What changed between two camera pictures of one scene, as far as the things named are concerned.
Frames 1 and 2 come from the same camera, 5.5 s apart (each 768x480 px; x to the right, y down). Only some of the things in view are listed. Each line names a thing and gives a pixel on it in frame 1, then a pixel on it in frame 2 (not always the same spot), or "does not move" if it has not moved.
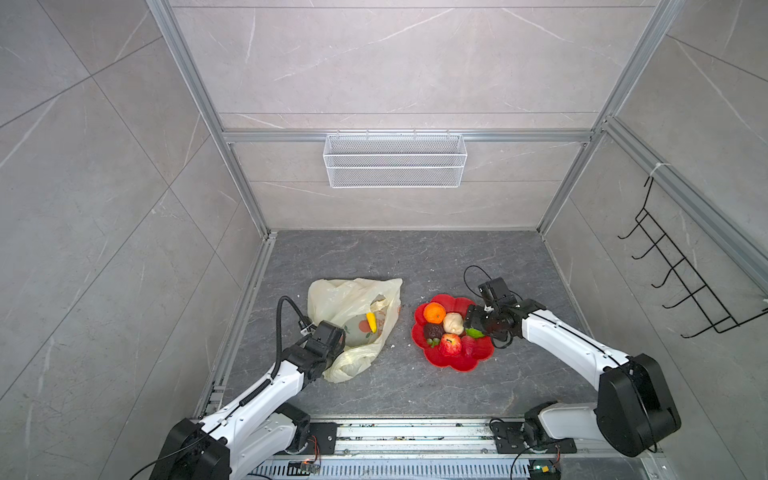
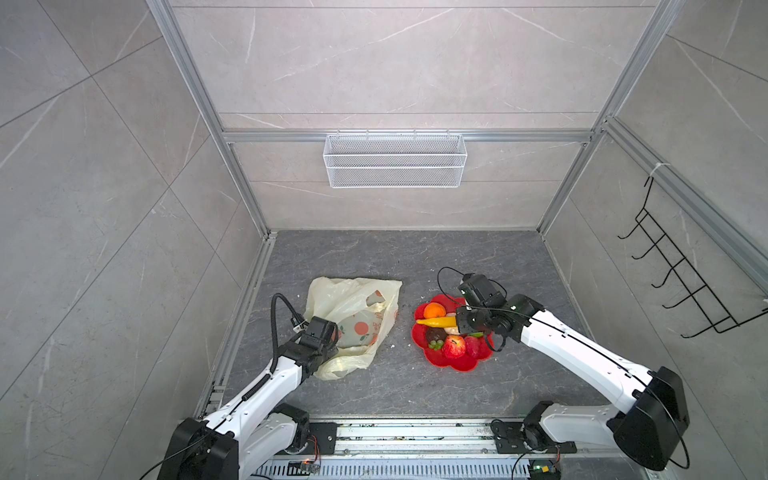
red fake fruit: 450,345 does not move
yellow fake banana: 372,321 to 440,322
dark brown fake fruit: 433,330 does not move
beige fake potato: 453,323 does not move
